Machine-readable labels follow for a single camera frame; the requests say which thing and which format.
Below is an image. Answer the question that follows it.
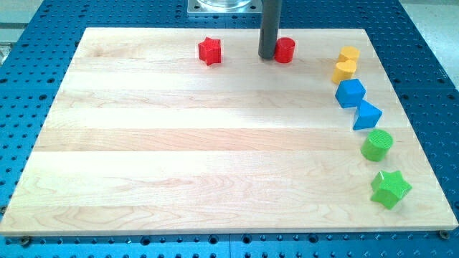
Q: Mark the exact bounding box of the red cylinder block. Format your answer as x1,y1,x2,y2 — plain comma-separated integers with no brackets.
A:
274,37,295,63

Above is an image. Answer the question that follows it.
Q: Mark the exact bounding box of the red star block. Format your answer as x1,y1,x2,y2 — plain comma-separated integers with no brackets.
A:
198,37,222,66

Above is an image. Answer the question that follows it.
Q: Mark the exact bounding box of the light wooden board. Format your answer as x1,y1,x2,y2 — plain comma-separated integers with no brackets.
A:
1,28,458,237

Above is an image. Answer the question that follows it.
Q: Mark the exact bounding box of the blue cube block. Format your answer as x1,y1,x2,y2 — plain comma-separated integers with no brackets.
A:
335,79,366,108

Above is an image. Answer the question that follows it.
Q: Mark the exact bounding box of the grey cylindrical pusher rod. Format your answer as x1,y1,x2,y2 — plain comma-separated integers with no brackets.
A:
258,0,283,59

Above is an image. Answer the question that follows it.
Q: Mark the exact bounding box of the yellow heart block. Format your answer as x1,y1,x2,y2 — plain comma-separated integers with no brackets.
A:
331,59,357,84

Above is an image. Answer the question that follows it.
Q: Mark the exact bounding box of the blue triangle block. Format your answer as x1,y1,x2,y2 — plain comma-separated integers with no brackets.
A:
353,100,382,130

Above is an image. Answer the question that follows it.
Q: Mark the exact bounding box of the green cylinder block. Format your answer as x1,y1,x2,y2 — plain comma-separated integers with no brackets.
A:
360,129,394,162

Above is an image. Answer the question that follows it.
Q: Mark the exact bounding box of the green star block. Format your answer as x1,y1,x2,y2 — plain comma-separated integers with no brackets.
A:
370,171,412,209

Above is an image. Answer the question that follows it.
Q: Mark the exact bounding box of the left board clamp screw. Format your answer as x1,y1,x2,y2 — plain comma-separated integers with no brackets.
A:
19,236,32,247

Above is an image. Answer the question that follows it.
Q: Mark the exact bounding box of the board clamp screw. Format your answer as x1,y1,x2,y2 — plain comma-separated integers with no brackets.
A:
19,236,32,247
437,230,450,240

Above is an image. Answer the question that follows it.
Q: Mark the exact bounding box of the right board clamp screw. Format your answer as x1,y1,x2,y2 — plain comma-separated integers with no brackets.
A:
437,230,450,240

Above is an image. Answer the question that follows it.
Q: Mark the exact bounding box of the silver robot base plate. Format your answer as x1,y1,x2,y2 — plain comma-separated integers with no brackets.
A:
187,0,262,14

